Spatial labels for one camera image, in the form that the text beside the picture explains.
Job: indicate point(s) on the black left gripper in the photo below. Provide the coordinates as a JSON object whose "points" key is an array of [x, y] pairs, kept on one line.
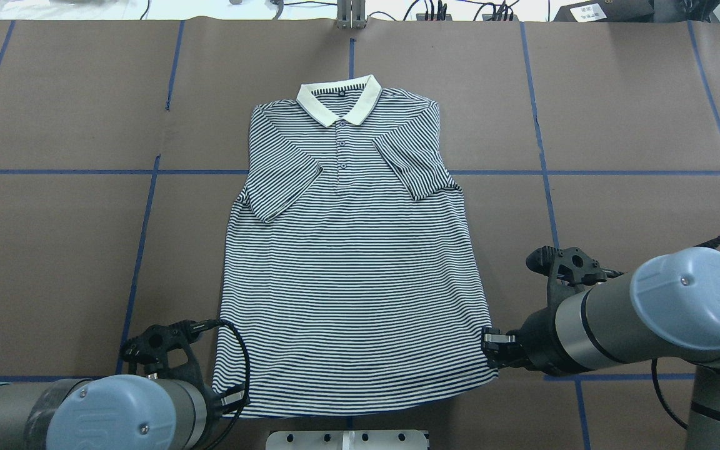
{"points": [[208, 400]]}

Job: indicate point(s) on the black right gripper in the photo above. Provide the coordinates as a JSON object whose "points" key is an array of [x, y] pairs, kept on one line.
{"points": [[536, 342]]}

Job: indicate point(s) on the navy white striped polo shirt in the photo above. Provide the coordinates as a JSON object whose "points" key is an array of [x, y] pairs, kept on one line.
{"points": [[349, 269]]}

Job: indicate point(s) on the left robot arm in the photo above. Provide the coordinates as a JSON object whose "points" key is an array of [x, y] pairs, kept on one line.
{"points": [[162, 402]]}

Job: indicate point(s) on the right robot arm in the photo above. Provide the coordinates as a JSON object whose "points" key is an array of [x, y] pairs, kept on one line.
{"points": [[597, 318]]}

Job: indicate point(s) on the black box with white label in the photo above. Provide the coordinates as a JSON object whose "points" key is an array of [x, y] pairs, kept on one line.
{"points": [[606, 11]]}

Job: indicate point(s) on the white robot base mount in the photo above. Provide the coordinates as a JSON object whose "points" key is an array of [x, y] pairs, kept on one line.
{"points": [[350, 439]]}

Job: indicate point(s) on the aluminium frame post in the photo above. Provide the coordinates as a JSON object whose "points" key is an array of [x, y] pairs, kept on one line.
{"points": [[351, 14]]}

